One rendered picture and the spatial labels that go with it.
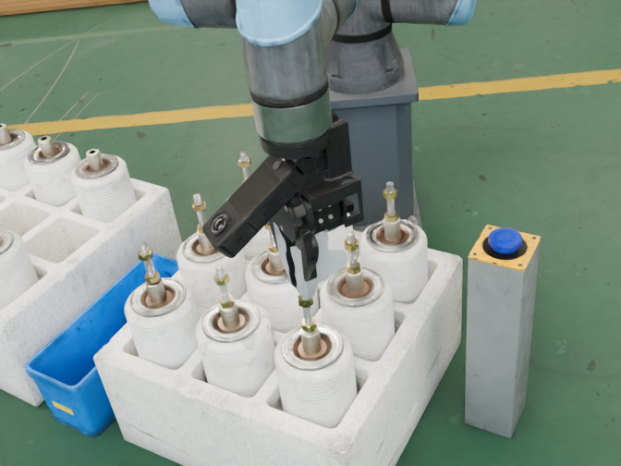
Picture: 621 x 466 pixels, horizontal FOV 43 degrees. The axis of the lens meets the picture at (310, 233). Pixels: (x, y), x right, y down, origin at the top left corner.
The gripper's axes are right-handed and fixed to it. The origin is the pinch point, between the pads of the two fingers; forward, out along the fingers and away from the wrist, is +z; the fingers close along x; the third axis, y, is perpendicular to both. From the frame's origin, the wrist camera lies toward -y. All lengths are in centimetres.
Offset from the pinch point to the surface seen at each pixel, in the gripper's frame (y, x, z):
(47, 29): 8, 200, 35
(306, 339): -0.3, -0.7, 7.3
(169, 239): -2, 54, 26
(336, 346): 3.1, -1.7, 9.5
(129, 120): 10, 120, 35
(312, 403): -2.0, -3.9, 14.4
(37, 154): -17, 69, 10
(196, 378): -11.6, 12.1, 18.8
